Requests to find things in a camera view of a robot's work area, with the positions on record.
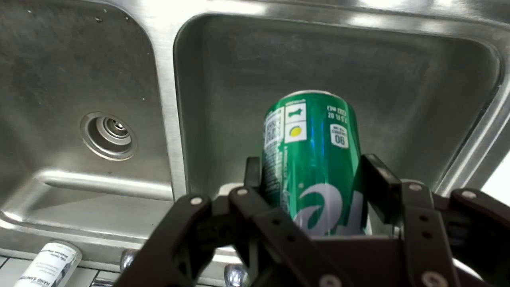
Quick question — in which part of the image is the clear pump soap bottle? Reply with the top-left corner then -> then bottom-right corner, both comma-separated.
13,241 -> 85,287

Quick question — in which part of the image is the chrome faucet handle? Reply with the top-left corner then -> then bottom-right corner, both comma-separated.
118,249 -> 137,273

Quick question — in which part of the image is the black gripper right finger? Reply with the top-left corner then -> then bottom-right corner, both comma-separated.
356,154 -> 510,287

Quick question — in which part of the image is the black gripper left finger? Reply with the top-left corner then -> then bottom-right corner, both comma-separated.
113,157 -> 348,287

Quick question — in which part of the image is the green soda can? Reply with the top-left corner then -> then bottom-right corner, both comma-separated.
262,88 -> 373,237

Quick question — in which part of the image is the stainless steel double sink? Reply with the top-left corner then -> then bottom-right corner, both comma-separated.
0,0 -> 510,269

